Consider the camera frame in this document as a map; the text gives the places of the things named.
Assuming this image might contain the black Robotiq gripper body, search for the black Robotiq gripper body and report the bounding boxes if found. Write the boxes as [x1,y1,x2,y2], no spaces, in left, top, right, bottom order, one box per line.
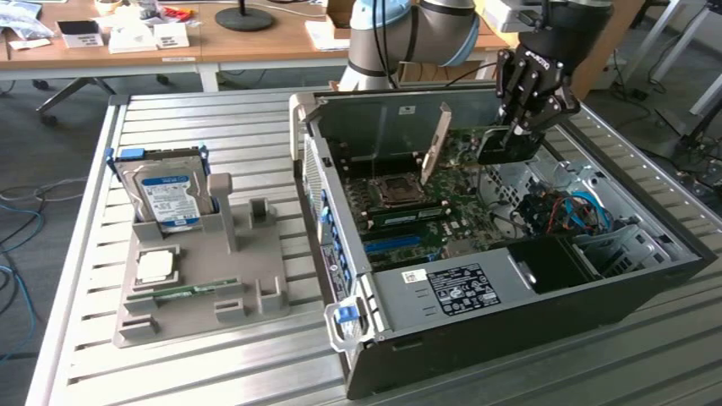
[516,0,613,92]

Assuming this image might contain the green graphics card black cooler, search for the green graphics card black cooler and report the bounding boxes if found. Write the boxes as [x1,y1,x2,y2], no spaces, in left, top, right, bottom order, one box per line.
[419,101,545,187]

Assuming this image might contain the perforated metal disk bay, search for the perforated metal disk bay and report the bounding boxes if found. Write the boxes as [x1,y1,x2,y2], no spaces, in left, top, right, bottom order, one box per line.
[477,122,573,204]

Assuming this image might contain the black stand base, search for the black stand base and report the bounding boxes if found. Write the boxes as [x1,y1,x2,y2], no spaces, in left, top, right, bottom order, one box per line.
[652,107,722,147]

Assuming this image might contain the green motherboard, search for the green motherboard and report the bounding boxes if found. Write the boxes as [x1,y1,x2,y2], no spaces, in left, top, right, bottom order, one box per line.
[340,154,528,272]

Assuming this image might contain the CPU socket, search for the CPU socket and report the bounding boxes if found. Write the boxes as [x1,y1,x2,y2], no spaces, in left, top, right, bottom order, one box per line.
[368,173,429,208]

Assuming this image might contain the silver slotted disk bay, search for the silver slotted disk bay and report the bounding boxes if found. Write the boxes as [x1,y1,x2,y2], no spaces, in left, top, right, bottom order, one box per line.
[572,223,675,278]

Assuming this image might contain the white paper booklet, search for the white paper booklet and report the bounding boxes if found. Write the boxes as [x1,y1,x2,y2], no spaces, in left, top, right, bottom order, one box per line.
[302,19,352,52]

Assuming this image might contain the green RAM stick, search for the green RAM stick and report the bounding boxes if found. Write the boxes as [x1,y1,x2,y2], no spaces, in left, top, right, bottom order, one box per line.
[124,277,237,302]
[368,205,452,229]

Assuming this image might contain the blue expansion slot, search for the blue expansion slot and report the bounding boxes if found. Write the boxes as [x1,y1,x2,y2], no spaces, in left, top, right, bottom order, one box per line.
[363,235,423,256]

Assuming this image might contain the black round lamp base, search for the black round lamp base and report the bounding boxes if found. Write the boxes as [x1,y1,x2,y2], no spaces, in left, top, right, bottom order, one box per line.
[213,0,277,31]

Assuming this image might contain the silver power supply unit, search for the silver power supply unit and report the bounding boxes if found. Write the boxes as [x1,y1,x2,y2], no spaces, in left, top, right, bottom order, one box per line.
[360,249,536,335]

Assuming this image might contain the black open PC case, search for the black open PC case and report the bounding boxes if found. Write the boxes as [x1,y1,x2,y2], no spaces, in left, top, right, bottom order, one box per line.
[288,82,720,401]

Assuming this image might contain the small white box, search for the small white box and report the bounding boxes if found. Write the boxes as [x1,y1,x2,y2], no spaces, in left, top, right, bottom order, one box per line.
[152,21,189,49]

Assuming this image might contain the red orange object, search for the red orange object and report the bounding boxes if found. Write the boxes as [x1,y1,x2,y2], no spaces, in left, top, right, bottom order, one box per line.
[161,6,196,23]

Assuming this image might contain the white stand block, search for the white stand block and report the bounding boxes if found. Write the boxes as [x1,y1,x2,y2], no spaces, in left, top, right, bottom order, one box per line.
[105,23,158,54]

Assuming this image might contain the grey plastic parts rack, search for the grey plastic parts rack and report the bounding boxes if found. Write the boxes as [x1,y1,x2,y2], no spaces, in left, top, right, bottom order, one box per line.
[110,171,292,350]

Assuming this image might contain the silver CPU chip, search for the silver CPU chip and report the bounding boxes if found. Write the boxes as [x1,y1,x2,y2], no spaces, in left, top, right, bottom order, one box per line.
[133,251,174,283]

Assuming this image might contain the white box black lid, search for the white box black lid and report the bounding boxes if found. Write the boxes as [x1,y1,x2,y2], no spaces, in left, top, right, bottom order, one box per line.
[54,19,105,49]

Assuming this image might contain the grey wheeled leg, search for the grey wheeled leg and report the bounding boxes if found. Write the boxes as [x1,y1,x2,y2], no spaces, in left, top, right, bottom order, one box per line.
[33,75,173,126]

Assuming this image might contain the white paper card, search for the white paper card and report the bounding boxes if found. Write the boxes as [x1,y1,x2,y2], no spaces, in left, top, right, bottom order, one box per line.
[8,37,52,51]

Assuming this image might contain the clear plastic bag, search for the clear plastic bag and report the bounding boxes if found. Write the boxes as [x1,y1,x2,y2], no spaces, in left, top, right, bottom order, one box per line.
[0,0,54,39]

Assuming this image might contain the black power cable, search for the black power cable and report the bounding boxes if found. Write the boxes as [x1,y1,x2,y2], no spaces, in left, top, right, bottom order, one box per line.
[449,62,500,84]

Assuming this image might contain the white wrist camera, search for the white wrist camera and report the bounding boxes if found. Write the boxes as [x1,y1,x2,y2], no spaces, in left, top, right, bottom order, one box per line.
[483,0,545,33]

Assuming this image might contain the blue wire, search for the blue wire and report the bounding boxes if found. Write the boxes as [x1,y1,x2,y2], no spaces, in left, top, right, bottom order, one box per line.
[565,191,615,234]

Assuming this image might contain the orange red wire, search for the orange red wire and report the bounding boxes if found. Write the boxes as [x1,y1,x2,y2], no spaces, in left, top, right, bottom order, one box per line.
[549,197,572,232]

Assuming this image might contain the black wire bundle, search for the black wire bundle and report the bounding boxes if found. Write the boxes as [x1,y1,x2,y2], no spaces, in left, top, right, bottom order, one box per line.
[515,192,565,236]

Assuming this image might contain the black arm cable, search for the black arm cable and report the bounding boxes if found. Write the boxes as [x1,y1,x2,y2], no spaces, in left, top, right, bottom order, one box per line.
[368,0,399,90]

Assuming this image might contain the white table frame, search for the white table frame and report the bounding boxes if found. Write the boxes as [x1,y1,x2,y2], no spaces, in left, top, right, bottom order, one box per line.
[645,0,722,118]

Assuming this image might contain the wooden desk white frame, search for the wooden desk white frame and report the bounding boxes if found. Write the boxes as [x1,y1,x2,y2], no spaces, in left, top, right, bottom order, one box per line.
[0,0,204,92]
[200,0,508,92]

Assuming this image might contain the blue handle latch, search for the blue handle latch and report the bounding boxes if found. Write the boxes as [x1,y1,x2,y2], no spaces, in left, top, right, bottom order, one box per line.
[332,304,360,325]

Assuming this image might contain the hard disk with blue bracket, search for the hard disk with blue bracket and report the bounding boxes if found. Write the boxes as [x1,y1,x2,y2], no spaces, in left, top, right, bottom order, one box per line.
[104,141,220,234]

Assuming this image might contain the grey floor cable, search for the grey floor cable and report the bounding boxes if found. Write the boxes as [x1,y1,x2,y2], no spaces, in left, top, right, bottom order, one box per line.
[0,177,89,204]

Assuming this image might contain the blue floor cable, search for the blue floor cable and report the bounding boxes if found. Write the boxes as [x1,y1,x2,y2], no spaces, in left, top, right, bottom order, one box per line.
[0,202,44,365]

